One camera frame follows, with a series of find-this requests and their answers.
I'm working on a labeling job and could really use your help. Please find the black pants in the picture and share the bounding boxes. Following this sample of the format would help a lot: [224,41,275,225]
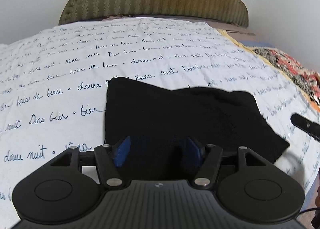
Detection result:
[105,78,289,180]

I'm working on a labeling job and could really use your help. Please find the white script-print bed sheet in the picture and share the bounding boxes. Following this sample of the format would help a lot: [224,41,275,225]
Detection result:
[1,18,319,228]

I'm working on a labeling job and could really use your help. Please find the floral patterned blanket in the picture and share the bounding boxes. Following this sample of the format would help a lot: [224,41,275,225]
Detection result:
[251,47,319,107]

